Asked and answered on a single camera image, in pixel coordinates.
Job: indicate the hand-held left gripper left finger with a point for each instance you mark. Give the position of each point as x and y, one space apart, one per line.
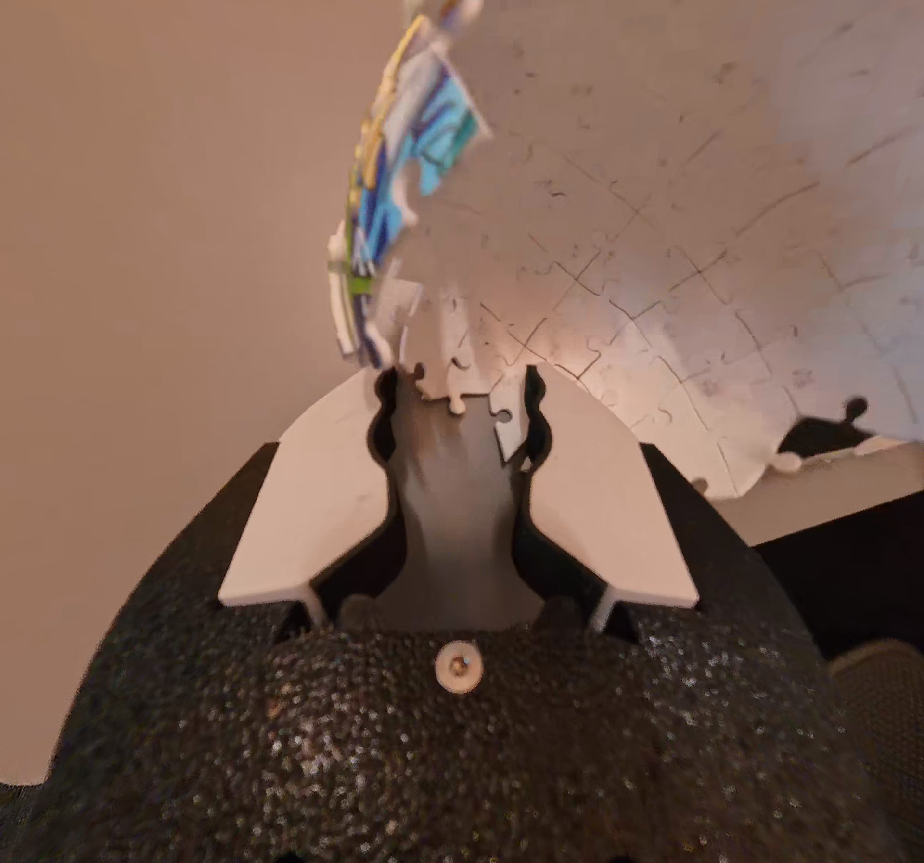
317 509

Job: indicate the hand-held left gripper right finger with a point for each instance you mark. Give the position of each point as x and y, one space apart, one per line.
606 516

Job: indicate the colourful cartoon puzzle ball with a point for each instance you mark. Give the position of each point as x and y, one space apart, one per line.
650 191

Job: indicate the grey fabric chair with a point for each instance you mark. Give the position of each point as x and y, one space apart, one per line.
888 733

